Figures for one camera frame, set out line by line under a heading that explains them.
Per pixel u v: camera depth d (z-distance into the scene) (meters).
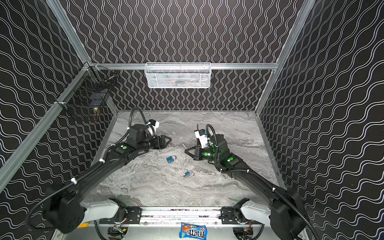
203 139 0.70
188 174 0.88
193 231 0.69
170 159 0.93
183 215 0.76
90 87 0.97
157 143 0.70
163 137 0.72
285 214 0.40
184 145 1.03
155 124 0.73
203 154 0.67
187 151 0.73
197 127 1.10
